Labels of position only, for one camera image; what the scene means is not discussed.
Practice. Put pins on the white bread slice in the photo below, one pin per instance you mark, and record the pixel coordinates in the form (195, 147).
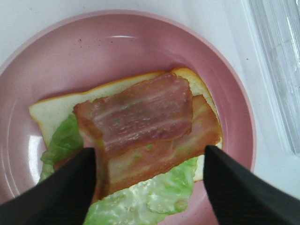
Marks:
(51, 112)

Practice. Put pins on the pink bacon strip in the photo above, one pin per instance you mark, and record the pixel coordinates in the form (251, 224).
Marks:
(133, 131)

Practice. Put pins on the brown bacon strip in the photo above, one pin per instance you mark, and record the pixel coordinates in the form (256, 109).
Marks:
(182, 152)

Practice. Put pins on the pink round plate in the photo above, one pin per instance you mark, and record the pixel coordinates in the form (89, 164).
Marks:
(88, 50)

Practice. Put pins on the clear right plastic container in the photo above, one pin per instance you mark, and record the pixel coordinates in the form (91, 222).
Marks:
(278, 26)

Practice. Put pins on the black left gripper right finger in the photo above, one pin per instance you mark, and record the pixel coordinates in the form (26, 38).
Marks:
(238, 197)

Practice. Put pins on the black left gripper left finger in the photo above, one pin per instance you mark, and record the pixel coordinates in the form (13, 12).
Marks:
(61, 199)

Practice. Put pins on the green lettuce leaf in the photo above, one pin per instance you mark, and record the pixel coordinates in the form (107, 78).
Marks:
(146, 203)

